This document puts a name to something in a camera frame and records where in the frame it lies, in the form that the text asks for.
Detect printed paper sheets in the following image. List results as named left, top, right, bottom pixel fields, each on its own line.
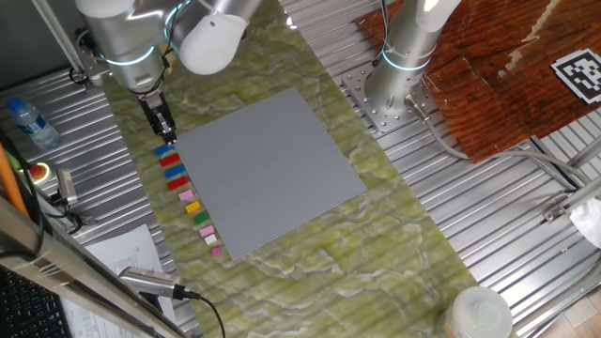
left=60, top=223, right=177, bottom=338

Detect white cloth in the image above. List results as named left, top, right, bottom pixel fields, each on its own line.
left=569, top=196, right=601, bottom=250

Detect aluminium profile frame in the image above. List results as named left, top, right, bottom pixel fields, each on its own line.
left=528, top=133, right=601, bottom=224

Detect clear plastic water bottle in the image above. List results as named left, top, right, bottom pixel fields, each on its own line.
left=6, top=96, right=62, bottom=151

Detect silver camera with grille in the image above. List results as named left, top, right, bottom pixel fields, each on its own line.
left=116, top=266, right=185, bottom=301

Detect grey Lego baseplate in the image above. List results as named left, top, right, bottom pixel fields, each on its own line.
left=172, top=85, right=368, bottom=262

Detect red emergency stop button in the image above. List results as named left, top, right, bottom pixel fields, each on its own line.
left=25, top=161, right=52, bottom=185

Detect black base cable bundle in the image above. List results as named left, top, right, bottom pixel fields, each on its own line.
left=370, top=0, right=393, bottom=67

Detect black white fiducial marker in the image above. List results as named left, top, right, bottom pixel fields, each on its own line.
left=549, top=48, right=601, bottom=105

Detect metal camera mount clamp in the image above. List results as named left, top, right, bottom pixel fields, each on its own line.
left=46, top=194, right=98, bottom=236

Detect grey base hose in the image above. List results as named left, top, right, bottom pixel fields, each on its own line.
left=403, top=92, right=593, bottom=189

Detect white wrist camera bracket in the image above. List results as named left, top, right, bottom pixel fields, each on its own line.
left=79, top=46, right=113, bottom=88

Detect black camera cable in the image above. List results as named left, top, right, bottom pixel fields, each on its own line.
left=180, top=288, right=227, bottom=338

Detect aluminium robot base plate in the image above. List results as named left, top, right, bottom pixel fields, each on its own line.
left=341, top=63, right=440, bottom=134

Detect orange pole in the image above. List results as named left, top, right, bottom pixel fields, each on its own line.
left=0, top=143, right=30, bottom=220

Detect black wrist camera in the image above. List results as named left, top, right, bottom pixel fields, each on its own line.
left=73, top=27, right=95, bottom=54

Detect green marble pattern mat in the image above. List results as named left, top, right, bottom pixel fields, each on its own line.
left=93, top=0, right=520, bottom=338

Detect white round container lid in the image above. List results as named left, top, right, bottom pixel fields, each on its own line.
left=443, top=285, right=515, bottom=338

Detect black round knob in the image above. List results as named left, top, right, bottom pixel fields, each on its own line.
left=68, top=64, right=95, bottom=90

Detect aluminium foreground bar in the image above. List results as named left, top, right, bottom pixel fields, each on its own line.
left=0, top=194, right=192, bottom=338

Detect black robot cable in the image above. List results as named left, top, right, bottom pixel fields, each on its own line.
left=140, top=0, right=193, bottom=100

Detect black keyboard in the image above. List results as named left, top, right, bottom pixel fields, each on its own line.
left=0, top=267, right=71, bottom=338

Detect brown wooden board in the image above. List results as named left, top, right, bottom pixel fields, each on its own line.
left=352, top=0, right=601, bottom=164

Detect slanted aluminium post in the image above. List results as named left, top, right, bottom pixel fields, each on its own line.
left=30, top=0, right=90, bottom=79

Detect grey ribbed camera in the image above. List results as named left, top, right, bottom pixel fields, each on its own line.
left=55, top=167, right=79, bottom=207

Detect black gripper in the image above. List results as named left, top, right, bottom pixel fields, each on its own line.
left=136, top=89, right=179, bottom=144

